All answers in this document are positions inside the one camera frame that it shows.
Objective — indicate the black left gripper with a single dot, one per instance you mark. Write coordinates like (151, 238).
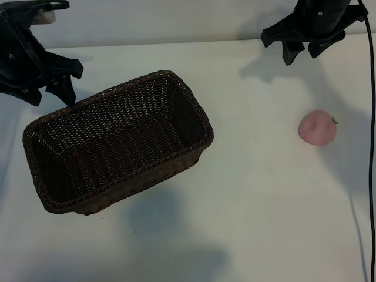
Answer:
(20, 55)

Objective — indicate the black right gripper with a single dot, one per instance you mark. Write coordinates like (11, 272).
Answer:
(320, 20)

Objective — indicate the pink peach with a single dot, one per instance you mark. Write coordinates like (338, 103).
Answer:
(317, 127)

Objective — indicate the dark brown woven basket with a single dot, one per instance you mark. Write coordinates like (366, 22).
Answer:
(117, 141)

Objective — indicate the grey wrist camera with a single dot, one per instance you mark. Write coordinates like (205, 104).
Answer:
(45, 16)

